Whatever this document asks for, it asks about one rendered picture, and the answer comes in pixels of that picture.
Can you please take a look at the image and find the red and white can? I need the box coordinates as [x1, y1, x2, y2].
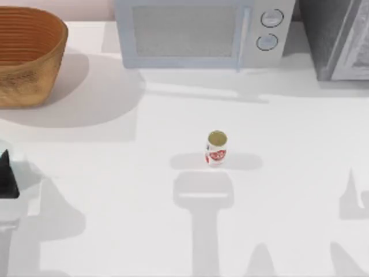
[205, 130, 228, 168]

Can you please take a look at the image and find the microwave oven door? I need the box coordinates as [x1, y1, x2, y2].
[114, 0, 255, 70]

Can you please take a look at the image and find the pale microwave oven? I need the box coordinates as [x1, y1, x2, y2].
[113, 0, 297, 71]

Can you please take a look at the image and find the round microwave knob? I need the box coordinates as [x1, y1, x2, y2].
[260, 8, 285, 28]
[255, 32, 279, 52]

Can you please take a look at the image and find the brown woven basket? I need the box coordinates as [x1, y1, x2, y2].
[0, 6, 69, 110]

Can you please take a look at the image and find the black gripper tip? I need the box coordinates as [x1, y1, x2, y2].
[0, 149, 20, 200]

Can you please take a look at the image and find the microwave door handle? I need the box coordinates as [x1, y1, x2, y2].
[235, 7, 251, 73]

